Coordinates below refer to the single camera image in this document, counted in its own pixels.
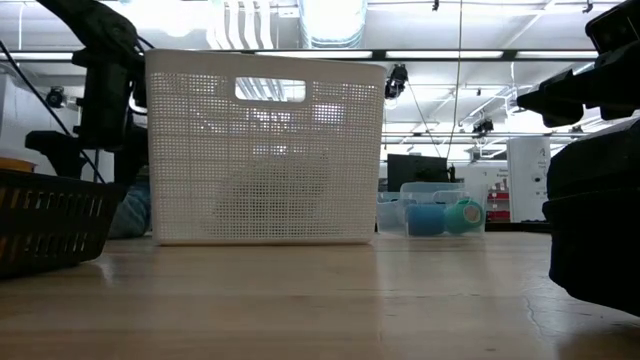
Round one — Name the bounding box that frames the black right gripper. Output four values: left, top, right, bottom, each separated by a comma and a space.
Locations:
515, 49, 640, 129

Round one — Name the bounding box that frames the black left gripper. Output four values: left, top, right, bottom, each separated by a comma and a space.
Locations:
24, 48, 150, 187

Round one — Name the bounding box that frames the small black slotted basket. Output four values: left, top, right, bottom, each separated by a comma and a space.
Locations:
0, 167, 127, 280

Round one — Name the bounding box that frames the large white perforated basket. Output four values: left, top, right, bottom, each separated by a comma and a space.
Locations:
144, 48, 388, 247

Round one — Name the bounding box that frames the teal patterned cloth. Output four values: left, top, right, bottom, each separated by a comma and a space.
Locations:
106, 180, 152, 240

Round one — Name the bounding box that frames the white cabinet with sign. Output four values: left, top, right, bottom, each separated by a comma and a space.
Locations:
506, 136, 552, 224

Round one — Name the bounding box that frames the red storage rack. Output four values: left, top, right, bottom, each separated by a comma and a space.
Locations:
485, 191, 511, 223

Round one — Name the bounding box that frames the black computer monitor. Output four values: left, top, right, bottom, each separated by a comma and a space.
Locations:
386, 153, 450, 193

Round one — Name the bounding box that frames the clear plastic container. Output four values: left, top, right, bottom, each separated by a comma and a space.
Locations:
375, 181, 487, 238

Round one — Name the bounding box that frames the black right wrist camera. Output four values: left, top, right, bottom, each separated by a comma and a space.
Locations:
583, 0, 640, 56

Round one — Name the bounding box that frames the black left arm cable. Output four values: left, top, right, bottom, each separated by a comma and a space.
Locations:
0, 40, 107, 185

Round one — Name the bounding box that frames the black overhead light rail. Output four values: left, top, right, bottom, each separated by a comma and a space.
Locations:
0, 48, 601, 63

